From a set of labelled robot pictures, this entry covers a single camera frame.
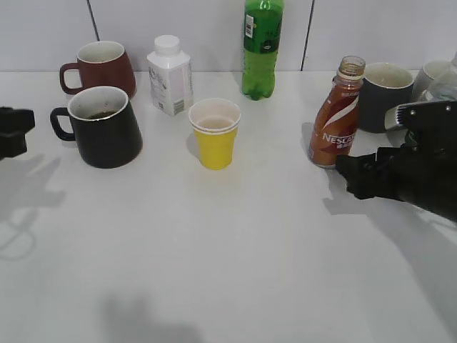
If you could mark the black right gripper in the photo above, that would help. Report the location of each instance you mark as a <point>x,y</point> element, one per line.
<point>425,179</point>

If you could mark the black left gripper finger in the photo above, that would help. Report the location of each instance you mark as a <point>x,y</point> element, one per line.
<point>15,124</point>

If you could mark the brown Nescafe coffee bottle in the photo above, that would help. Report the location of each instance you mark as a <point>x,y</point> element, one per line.
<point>336,123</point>

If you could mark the black ceramic mug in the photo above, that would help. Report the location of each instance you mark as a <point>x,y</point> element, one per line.
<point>102,122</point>

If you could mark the yellow paper cup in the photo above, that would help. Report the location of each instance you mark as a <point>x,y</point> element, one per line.
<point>215,123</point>

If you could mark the dark grey ceramic mug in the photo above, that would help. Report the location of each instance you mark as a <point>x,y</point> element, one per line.
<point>385,86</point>

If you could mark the white ceramic mug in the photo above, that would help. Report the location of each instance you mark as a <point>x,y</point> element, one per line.
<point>428,73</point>

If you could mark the clear water bottle green label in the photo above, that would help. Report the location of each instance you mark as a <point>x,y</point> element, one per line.
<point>443,87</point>

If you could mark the white plastic milk bottle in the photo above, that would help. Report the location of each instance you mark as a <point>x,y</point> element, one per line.
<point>170,76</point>

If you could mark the green soda bottle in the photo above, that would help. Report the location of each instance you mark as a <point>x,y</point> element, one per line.
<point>261,39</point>

